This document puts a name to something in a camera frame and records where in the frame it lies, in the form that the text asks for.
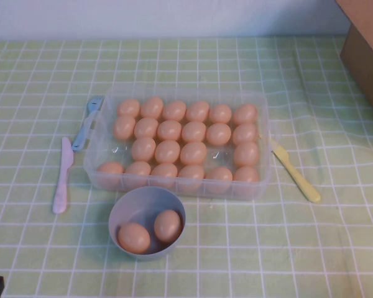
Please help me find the grey round bowl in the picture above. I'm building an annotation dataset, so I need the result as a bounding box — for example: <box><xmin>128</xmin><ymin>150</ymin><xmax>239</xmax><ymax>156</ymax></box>
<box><xmin>108</xmin><ymin>186</ymin><xmax>187</xmax><ymax>261</ymax></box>

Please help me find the brown cardboard box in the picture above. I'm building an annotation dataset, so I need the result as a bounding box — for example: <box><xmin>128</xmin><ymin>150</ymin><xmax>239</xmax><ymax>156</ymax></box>
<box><xmin>334</xmin><ymin>0</ymin><xmax>373</xmax><ymax>125</ymax></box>

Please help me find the clear plastic egg box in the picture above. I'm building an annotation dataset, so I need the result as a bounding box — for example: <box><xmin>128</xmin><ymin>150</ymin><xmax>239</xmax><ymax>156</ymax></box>
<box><xmin>80</xmin><ymin>86</ymin><xmax>277</xmax><ymax>202</ymax></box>

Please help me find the light brown egg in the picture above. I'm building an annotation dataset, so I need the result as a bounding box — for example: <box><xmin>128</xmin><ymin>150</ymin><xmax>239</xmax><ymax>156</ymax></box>
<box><xmin>131</xmin><ymin>136</ymin><xmax>157</xmax><ymax>162</ymax></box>
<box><xmin>205</xmin><ymin>122</ymin><xmax>233</xmax><ymax>146</ymax></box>
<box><xmin>233</xmin><ymin>103</ymin><xmax>259</xmax><ymax>126</ymax></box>
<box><xmin>96</xmin><ymin>161</ymin><xmax>125</xmax><ymax>190</ymax></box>
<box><xmin>134</xmin><ymin>116</ymin><xmax>159</xmax><ymax>140</ymax></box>
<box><xmin>117</xmin><ymin>222</ymin><xmax>152</xmax><ymax>255</ymax></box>
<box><xmin>161</xmin><ymin>100</ymin><xmax>187</xmax><ymax>122</ymax></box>
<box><xmin>140</xmin><ymin>96</ymin><xmax>165</xmax><ymax>119</ymax></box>
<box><xmin>116</xmin><ymin>98</ymin><xmax>141</xmax><ymax>118</ymax></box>
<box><xmin>232</xmin><ymin>166</ymin><xmax>260</xmax><ymax>196</ymax></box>
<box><xmin>154</xmin><ymin>139</ymin><xmax>182</xmax><ymax>165</ymax></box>
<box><xmin>208</xmin><ymin>103</ymin><xmax>233</xmax><ymax>124</ymax></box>
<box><xmin>204</xmin><ymin>166</ymin><xmax>234</xmax><ymax>195</ymax></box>
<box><xmin>157</xmin><ymin>119</ymin><xmax>183</xmax><ymax>142</ymax></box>
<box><xmin>180</xmin><ymin>141</ymin><xmax>208</xmax><ymax>166</ymax></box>
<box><xmin>233</xmin><ymin>141</ymin><xmax>260</xmax><ymax>168</ymax></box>
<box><xmin>150</xmin><ymin>162</ymin><xmax>178</xmax><ymax>190</ymax></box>
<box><xmin>154</xmin><ymin>209</ymin><xmax>183</xmax><ymax>243</ymax></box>
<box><xmin>113</xmin><ymin>115</ymin><xmax>137</xmax><ymax>140</ymax></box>
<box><xmin>181</xmin><ymin>120</ymin><xmax>208</xmax><ymax>143</ymax></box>
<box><xmin>185</xmin><ymin>100</ymin><xmax>211</xmax><ymax>123</ymax></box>
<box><xmin>232</xmin><ymin>122</ymin><xmax>259</xmax><ymax>146</ymax></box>
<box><xmin>177</xmin><ymin>164</ymin><xmax>206</xmax><ymax>193</ymax></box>
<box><xmin>124</xmin><ymin>160</ymin><xmax>152</xmax><ymax>189</ymax></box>

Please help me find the pink plastic knife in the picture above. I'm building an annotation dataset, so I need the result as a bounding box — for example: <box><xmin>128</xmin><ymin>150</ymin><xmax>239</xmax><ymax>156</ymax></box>
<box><xmin>52</xmin><ymin>137</ymin><xmax>75</xmax><ymax>214</ymax></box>

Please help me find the blue plastic fork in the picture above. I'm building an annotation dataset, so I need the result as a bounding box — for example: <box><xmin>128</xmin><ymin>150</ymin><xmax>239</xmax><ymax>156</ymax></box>
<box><xmin>71</xmin><ymin>95</ymin><xmax>106</xmax><ymax>152</ymax></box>

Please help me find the yellow plastic knife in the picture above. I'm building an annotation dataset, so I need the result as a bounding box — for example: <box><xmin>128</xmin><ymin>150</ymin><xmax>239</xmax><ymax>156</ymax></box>
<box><xmin>269</xmin><ymin>136</ymin><xmax>321</xmax><ymax>204</ymax></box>

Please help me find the green checked tablecloth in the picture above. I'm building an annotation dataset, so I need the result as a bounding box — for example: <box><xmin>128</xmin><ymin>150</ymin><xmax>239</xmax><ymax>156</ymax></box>
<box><xmin>0</xmin><ymin>34</ymin><xmax>373</xmax><ymax>298</ymax></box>

